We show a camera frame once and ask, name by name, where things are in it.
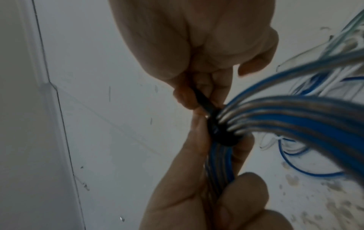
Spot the person's right hand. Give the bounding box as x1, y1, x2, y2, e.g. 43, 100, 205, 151
109, 0, 279, 113

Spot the person's left hand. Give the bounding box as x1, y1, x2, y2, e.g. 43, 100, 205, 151
139, 112, 294, 230

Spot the clear blue-striped cable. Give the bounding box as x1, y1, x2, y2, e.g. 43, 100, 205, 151
203, 48, 364, 203

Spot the blue wire coil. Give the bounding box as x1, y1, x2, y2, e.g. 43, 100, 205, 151
277, 74, 364, 178

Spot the white cable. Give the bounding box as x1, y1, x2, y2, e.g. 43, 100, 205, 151
258, 40, 364, 156

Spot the green wire coil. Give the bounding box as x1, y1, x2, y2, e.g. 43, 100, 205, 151
275, 9, 364, 68

